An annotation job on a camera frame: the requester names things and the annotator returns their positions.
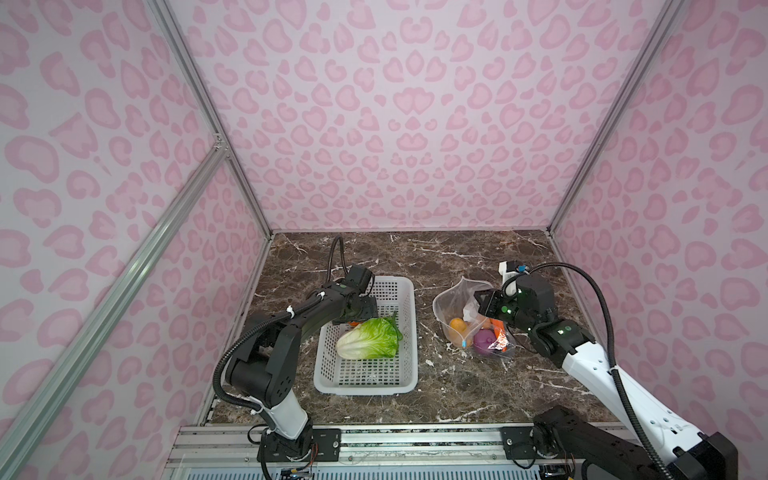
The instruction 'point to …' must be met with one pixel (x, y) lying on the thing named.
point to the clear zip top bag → (457, 310)
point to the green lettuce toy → (373, 339)
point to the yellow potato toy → (457, 324)
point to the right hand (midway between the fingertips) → (474, 292)
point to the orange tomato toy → (353, 323)
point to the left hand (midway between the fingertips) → (363, 308)
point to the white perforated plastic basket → (335, 374)
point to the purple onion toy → (483, 338)
